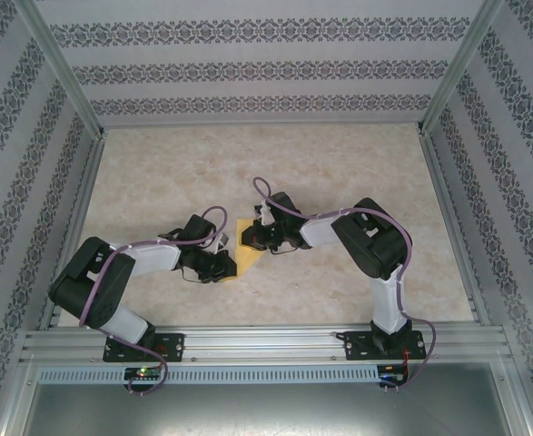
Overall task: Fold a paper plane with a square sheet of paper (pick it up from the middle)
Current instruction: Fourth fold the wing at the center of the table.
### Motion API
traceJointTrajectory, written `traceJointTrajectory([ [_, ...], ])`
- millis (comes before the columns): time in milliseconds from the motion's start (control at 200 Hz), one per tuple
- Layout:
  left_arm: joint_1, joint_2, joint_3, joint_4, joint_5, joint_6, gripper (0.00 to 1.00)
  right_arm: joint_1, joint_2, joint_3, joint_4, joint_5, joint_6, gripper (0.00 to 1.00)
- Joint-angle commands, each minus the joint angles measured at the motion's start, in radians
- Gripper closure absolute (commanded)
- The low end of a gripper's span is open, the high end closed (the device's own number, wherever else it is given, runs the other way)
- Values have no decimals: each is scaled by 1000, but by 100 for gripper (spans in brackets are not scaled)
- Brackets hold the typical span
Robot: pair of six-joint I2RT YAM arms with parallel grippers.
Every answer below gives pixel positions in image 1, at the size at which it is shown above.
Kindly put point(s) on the aluminium mounting rail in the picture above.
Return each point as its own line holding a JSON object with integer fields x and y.
{"x": 266, "y": 343}

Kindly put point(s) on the small circuit board green light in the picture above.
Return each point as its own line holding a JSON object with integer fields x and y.
{"x": 143, "y": 373}

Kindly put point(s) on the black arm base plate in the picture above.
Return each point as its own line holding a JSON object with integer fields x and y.
{"x": 175, "y": 347}
{"x": 357, "y": 345}

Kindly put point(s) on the grey metal sheet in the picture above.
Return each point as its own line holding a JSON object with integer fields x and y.
{"x": 266, "y": 413}

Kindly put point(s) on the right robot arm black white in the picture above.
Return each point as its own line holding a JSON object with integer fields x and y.
{"x": 375, "y": 245}

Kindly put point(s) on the aluminium frame post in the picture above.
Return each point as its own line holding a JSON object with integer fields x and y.
{"x": 461, "y": 68}
{"x": 16, "y": 399}
{"x": 64, "y": 68}
{"x": 518, "y": 399}

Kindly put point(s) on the aluminium frame side rail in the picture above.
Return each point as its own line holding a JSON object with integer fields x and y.
{"x": 453, "y": 227}
{"x": 75, "y": 227}

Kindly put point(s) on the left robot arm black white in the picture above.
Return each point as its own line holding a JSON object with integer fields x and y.
{"x": 89, "y": 290}

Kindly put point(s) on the yellow paper sheet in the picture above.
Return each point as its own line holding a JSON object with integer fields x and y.
{"x": 245, "y": 261}

